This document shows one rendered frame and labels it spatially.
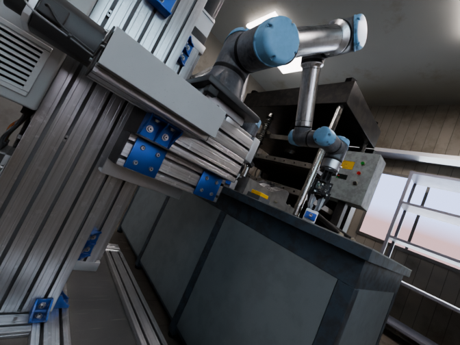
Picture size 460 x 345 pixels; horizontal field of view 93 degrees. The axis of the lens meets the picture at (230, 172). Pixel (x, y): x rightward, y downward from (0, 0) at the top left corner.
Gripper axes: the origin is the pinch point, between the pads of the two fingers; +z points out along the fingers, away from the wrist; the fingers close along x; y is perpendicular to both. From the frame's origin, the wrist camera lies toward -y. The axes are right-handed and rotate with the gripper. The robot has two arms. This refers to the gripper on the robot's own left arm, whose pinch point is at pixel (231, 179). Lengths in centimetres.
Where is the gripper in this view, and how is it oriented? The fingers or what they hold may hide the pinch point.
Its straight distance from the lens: 116.2
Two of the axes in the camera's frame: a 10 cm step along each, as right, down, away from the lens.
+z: -4.1, 9.1, -0.9
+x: 5.7, 1.9, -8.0
